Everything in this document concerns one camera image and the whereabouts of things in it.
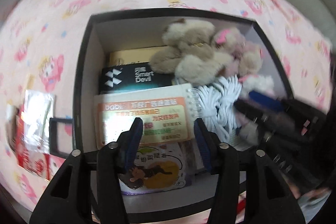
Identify black square frame case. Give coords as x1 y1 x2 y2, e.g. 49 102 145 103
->
49 118 73 159

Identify white coiled cable bundle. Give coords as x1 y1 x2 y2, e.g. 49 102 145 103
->
172 75 244 144

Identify orange label spiral notebook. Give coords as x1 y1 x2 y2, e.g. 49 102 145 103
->
94 83 201 148

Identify pink cartoon print blanket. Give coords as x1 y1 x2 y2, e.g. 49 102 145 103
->
1 0 332 117

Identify gold flat box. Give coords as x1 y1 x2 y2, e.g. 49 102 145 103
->
107 47 165 67

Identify small gold card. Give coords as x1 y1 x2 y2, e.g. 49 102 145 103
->
25 74 35 90

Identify black Smart Devil box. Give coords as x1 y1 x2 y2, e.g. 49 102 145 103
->
99 63 174 94

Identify black shoe box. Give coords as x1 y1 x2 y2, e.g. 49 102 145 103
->
73 8 293 223

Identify beige plush dog toy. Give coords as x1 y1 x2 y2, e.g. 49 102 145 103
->
149 18 234 85

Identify clear zip bag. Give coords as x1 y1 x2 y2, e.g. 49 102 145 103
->
21 90 55 154

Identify pink white plush toy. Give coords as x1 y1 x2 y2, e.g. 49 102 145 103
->
212 28 274 141

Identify cartoon sticker pack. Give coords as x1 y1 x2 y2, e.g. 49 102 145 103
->
119 143 192 196

